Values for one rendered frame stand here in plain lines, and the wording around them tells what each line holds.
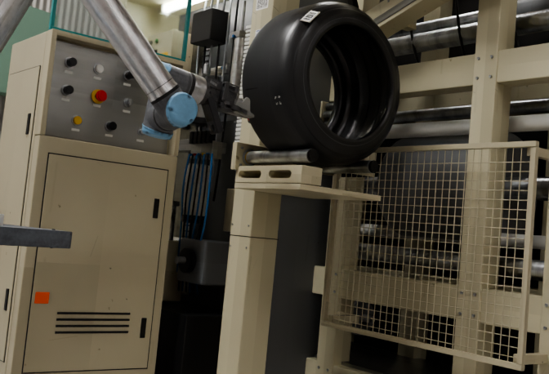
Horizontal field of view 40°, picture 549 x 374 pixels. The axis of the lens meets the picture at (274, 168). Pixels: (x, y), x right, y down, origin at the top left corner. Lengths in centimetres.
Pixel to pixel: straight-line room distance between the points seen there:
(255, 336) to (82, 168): 86
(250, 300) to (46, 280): 71
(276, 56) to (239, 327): 98
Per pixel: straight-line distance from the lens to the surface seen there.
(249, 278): 275
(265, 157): 259
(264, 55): 250
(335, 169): 273
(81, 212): 275
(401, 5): 293
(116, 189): 281
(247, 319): 277
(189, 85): 225
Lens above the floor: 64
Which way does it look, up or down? 5 degrees up
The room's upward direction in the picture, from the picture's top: 5 degrees clockwise
